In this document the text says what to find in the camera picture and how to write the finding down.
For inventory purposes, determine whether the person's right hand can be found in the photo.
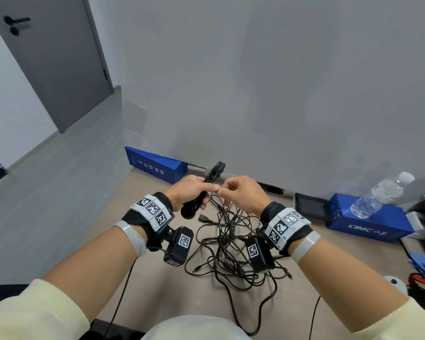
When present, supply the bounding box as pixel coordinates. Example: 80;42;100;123
218;176;272;215

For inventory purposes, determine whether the person's left hand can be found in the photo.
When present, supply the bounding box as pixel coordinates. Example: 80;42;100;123
161;175;221;213

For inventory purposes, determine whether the black cable with round plug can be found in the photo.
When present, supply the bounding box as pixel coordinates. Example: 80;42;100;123
179;161;227;220

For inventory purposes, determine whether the pile of black cables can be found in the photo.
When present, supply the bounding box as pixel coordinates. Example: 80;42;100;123
184;194;293;335

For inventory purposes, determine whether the person's left forearm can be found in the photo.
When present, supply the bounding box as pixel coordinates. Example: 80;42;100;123
0;228;142;340

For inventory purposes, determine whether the person's right forearm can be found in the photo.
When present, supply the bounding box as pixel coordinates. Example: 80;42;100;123
297;240;425;340

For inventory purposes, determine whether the person's cream sweater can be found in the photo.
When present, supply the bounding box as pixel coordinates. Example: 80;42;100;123
141;314;252;340

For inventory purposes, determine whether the blue triangular box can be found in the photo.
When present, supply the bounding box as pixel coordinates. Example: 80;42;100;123
124;146;188;185

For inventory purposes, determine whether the small black screen device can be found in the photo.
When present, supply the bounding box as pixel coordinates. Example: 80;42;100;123
293;193;328;221

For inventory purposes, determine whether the grey left wristband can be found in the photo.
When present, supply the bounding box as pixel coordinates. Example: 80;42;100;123
113;220;148;258

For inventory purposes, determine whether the grey wristband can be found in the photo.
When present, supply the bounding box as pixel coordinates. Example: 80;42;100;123
113;220;148;258
291;231;321;263

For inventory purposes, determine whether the grey right wristband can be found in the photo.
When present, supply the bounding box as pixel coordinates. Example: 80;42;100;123
291;231;321;263

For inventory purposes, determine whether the light wooden table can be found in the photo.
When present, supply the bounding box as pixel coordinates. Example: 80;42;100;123
88;166;425;340

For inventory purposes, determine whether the blue rectangular box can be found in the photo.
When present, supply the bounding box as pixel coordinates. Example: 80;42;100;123
323;193;415;244

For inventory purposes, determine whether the clear plastic water bottle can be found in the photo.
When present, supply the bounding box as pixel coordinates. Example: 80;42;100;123
349;171;416;220

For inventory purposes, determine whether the black office chair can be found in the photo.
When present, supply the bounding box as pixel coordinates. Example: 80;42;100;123
88;318;146;340

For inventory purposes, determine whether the white game controller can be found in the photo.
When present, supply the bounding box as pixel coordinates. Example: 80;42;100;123
382;276;410;298

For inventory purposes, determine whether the grey door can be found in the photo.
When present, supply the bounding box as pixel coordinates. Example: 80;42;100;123
0;0;115;134

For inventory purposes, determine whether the blue plastic item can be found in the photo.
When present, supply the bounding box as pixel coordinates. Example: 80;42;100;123
407;251;425;277

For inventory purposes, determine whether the black power adapter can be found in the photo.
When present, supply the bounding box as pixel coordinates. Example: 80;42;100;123
409;272;425;308

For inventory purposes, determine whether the left wrist marker strap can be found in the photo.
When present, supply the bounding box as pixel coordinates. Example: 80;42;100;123
121;192;174;252

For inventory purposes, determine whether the wrist marker strap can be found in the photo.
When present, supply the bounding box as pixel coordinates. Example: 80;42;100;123
260;202;312;259
121;192;174;252

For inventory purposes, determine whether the right wrist marker strap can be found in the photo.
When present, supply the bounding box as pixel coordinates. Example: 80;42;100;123
260;202;312;259

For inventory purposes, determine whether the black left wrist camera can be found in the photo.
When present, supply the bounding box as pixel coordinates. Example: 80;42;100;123
162;225;195;268

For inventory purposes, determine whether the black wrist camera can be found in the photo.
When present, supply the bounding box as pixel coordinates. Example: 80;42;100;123
245;236;275;274
162;225;195;268

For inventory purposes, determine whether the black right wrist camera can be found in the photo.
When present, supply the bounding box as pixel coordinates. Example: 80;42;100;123
245;236;275;274

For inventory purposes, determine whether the black left camera cable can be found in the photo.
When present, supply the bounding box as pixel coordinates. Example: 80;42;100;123
106;258;137;340

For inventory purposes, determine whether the black camera cable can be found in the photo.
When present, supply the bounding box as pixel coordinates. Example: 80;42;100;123
310;295;321;340
106;258;137;340

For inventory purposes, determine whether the black right camera cable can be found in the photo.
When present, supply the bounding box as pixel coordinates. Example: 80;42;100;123
310;295;321;340

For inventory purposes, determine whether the black door handle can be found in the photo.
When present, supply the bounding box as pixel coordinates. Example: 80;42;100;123
3;16;32;36

